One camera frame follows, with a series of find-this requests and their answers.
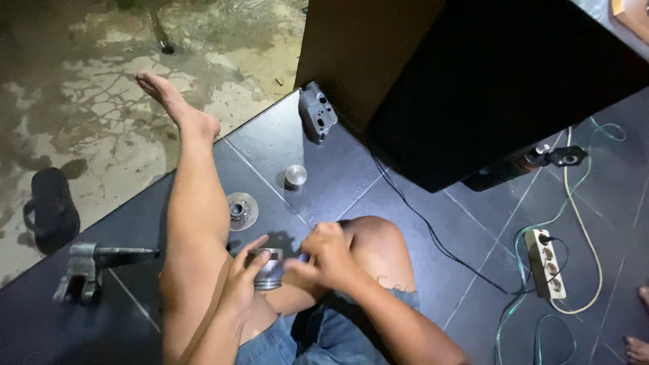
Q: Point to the silver disc with gear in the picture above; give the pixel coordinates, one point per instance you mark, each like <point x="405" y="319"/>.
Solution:
<point x="242" y="211"/>

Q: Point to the person's leg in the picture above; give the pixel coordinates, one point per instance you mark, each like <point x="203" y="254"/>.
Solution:
<point x="378" y="253"/>
<point x="195" y="213"/>

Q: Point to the person's left hand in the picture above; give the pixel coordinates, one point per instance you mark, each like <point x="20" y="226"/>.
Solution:
<point x="238" y="284"/>

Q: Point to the grey metal crankshaft part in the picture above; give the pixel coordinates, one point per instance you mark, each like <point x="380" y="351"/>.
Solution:
<point x="86" y="271"/>

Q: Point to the grey metal engine block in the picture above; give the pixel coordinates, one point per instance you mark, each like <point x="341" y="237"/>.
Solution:
<point x="317" y="112"/>

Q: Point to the silver metal piston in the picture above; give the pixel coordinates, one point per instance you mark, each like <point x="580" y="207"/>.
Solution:
<point x="269" y="276"/>

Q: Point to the small silver metal cylinder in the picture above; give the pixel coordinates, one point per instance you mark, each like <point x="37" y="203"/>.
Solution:
<point x="295" y="176"/>

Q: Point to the person's left leg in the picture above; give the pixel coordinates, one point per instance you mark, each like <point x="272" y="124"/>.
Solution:
<point x="195" y="213"/>

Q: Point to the person's right hand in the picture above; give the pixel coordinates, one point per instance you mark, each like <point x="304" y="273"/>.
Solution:
<point x="332" y="258"/>

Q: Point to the person's right fingers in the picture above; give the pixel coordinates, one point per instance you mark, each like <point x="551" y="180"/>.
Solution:
<point x="309" y="253"/>

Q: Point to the brown wooden board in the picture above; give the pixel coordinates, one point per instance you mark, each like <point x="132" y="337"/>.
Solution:
<point x="633" y="14"/>

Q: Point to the white power strip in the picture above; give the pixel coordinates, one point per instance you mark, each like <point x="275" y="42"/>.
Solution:
<point x="545" y="263"/>

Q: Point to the blue denim shorts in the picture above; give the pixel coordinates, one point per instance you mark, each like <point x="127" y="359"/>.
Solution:
<point x="324" y="339"/>

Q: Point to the person's right leg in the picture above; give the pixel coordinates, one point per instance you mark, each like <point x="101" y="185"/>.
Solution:
<point x="378" y="253"/>

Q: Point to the small black device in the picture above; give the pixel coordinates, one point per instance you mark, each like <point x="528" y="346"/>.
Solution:
<point x="567" y="156"/>

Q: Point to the dark wooden cabinet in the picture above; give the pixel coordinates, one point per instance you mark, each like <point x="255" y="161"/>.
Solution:
<point x="481" y="81"/>

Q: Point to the black spray can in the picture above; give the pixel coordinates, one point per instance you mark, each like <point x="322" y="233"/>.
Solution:
<point x="507" y="170"/>

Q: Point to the black rubber sandal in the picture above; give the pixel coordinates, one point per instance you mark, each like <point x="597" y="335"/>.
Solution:
<point x="50" y="210"/>

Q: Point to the dark metal stand leg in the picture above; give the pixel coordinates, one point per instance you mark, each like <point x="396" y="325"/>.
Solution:
<point x="161" y="33"/>

